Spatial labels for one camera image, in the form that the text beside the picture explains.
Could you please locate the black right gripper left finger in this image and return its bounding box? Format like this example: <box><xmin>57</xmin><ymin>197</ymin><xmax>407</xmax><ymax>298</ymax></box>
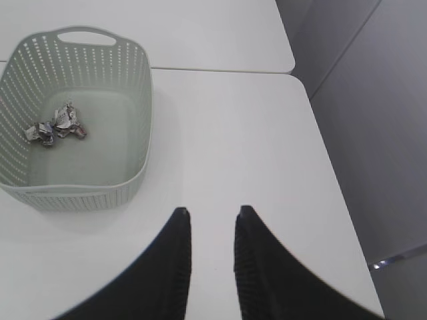
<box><xmin>60</xmin><ymin>207</ymin><xmax>191</xmax><ymax>319</ymax></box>

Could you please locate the pink white paper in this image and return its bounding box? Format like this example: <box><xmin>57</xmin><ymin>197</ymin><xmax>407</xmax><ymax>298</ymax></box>
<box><xmin>53</xmin><ymin>100</ymin><xmax>87</xmax><ymax>139</ymax></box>

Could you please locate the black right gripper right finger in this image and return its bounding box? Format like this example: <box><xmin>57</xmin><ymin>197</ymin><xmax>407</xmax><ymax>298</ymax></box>
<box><xmin>234</xmin><ymin>205</ymin><xmax>379</xmax><ymax>319</ymax></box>

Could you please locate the grey blue paper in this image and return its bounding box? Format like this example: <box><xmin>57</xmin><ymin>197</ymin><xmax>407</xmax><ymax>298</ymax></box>
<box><xmin>24</xmin><ymin>121</ymin><xmax>54</xmax><ymax>147</ymax></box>

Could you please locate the green woven plastic basket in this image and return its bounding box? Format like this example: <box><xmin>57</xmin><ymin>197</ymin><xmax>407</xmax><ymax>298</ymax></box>
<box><xmin>1</xmin><ymin>26</ymin><xmax>153</xmax><ymax>211</ymax></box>

